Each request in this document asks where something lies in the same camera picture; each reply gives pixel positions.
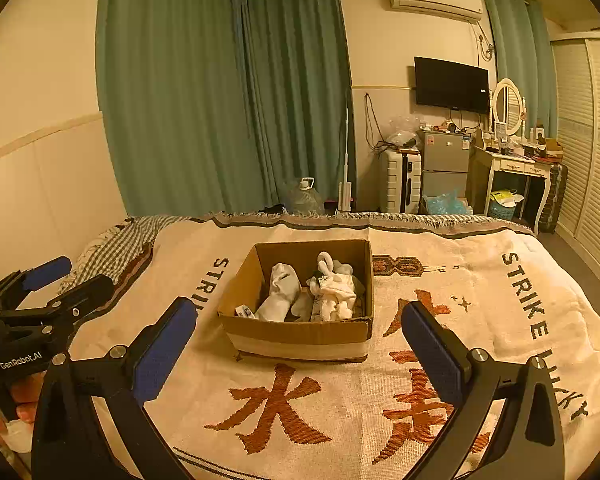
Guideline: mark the long white sock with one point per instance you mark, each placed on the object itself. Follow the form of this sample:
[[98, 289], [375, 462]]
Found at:
[[280, 290]]

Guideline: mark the blue plastic bag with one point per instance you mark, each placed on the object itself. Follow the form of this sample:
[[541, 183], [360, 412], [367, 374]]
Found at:
[[445, 204]]

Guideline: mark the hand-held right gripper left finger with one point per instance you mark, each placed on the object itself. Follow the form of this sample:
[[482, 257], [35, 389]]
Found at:
[[162, 350]]

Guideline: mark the white dressing table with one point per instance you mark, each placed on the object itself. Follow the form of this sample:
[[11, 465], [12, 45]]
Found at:
[[517, 165]]

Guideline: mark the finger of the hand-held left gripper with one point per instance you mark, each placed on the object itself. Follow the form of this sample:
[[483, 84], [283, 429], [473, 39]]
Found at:
[[90, 292], [47, 270]]

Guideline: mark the white air conditioner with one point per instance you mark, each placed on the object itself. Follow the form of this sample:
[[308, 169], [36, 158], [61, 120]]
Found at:
[[432, 0]]

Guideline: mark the checked bedsheet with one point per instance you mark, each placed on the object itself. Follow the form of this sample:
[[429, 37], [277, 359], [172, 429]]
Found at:
[[110, 250]]

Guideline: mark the white sock with blue label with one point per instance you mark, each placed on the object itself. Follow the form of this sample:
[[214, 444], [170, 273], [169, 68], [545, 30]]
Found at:
[[244, 311]]

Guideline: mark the person's left hand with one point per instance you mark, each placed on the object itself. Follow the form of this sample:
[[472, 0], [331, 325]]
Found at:
[[27, 407]]

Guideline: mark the dark suitcase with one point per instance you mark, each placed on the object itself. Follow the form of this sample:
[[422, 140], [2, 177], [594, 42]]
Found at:
[[555, 197]]

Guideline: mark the white suitcase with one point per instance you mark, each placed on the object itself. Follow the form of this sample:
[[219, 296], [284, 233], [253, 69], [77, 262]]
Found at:
[[392, 180]]

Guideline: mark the white louvered wardrobe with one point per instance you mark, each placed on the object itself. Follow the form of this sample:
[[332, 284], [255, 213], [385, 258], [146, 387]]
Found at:
[[595, 160]]

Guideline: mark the white stick mop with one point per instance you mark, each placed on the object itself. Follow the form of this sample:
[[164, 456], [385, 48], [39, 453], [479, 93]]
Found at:
[[345, 195]]

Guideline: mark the clear plastic bag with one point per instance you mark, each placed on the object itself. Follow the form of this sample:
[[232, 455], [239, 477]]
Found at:
[[402, 132]]

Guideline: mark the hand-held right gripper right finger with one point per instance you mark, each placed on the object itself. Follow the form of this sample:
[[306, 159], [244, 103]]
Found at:
[[430, 355]]

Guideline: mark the black television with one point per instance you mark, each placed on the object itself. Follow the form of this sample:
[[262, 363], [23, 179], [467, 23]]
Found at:
[[450, 85]]

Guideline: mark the green curtain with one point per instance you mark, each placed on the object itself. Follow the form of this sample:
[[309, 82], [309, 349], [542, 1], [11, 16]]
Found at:
[[300, 85], [525, 60], [175, 85]]

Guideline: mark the clear water jug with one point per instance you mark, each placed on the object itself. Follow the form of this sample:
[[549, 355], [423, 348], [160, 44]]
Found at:
[[305, 200]]

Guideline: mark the waste bin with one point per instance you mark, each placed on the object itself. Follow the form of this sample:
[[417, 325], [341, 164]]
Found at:
[[504, 207]]

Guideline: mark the white socks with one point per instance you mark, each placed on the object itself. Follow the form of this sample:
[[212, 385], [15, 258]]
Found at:
[[336, 272]]

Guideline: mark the grey mini fridge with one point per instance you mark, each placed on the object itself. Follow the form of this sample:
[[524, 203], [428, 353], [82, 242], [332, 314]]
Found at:
[[445, 160]]

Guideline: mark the printed cream blanket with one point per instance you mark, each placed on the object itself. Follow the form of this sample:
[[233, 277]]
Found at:
[[455, 270]]

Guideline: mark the brown cardboard box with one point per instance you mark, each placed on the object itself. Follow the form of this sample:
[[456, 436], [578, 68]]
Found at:
[[295, 335]]

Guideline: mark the floral tissue pack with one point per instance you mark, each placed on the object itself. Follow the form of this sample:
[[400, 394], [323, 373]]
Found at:
[[320, 306]]

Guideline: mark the oval vanity mirror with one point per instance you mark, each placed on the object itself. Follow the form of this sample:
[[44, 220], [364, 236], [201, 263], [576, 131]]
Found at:
[[508, 102]]

